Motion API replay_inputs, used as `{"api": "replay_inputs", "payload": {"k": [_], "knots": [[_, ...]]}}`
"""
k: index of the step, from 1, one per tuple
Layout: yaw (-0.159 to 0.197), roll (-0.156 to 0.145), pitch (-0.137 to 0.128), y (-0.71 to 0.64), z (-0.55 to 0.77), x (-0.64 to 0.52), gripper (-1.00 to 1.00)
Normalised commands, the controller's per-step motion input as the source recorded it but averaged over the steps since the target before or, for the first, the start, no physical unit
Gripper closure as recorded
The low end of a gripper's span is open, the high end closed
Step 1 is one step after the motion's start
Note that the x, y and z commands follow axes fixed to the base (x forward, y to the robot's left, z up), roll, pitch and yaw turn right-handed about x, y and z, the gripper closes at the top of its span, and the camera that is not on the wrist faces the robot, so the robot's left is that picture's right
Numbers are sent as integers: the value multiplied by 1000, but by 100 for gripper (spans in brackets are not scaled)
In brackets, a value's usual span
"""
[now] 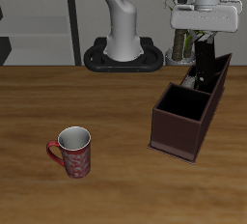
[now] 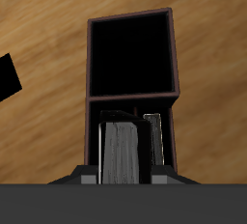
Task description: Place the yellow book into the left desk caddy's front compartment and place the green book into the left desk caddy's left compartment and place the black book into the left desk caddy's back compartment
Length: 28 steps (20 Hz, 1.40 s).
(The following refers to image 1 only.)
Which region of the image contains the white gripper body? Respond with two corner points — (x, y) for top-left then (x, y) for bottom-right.
(170, 0), (243, 34)

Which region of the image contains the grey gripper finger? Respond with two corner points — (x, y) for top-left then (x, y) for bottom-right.
(187, 29), (203, 42)
(206, 31), (219, 45)

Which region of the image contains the black book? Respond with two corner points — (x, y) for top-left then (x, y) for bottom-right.
(194, 39), (217, 86)

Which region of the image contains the dark brown desk caddy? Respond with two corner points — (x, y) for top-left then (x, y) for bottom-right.
(147, 52), (233, 165)

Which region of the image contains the pot plant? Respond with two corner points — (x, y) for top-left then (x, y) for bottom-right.
(164, 0), (229, 67)

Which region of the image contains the grey shelf unit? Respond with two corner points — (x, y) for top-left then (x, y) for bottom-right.
(0, 0), (82, 67)

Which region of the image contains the red patterned mug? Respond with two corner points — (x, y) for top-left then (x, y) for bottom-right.
(45, 126), (93, 180)

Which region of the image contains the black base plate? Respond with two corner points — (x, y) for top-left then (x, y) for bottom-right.
(83, 37), (165, 73)

